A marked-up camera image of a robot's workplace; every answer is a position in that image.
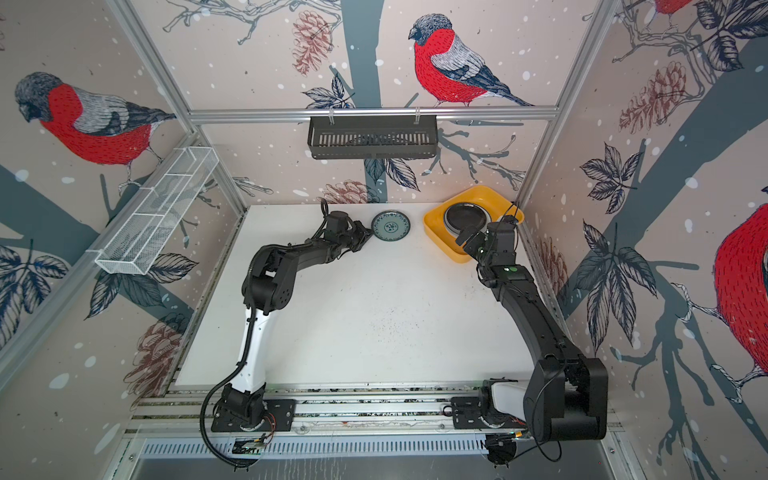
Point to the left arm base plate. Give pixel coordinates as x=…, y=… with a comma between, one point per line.
x=263, y=416

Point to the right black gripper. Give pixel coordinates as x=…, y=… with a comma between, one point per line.
x=480, y=239

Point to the white mesh wall shelf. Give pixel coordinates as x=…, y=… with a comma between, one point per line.
x=140, y=239

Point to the aluminium mounting rail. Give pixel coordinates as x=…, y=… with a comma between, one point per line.
x=310, y=409

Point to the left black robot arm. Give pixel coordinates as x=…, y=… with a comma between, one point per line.
x=268, y=286

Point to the small teal patterned plate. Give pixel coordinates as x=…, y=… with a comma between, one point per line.
x=390, y=226

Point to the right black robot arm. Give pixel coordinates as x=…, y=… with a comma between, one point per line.
x=566, y=396

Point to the black round plate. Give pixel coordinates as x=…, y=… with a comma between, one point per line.
x=464, y=215

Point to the black hanging wire basket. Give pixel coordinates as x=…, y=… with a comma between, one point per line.
x=373, y=137

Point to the yellow plastic bin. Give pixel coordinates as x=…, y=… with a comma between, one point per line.
x=494, y=203

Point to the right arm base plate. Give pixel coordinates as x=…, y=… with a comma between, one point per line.
x=472, y=412

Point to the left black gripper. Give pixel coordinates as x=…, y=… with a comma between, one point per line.
x=362, y=233

